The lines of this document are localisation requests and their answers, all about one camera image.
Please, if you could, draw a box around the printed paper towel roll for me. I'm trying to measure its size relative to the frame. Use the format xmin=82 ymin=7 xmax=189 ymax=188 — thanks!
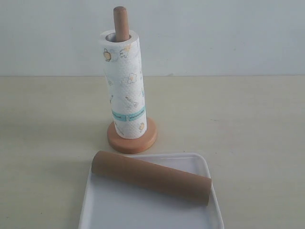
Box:
xmin=99 ymin=30 xmax=147 ymax=139

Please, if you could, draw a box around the brown cardboard tube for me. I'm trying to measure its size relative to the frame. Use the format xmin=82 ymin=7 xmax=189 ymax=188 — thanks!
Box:
xmin=91 ymin=151 xmax=212 ymax=206

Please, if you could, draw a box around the wooden paper towel holder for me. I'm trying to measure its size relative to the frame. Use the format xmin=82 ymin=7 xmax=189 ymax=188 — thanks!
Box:
xmin=107 ymin=6 xmax=157 ymax=154

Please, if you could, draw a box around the white plastic tray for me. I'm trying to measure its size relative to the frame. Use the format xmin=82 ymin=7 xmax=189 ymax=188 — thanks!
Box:
xmin=78 ymin=151 xmax=224 ymax=229

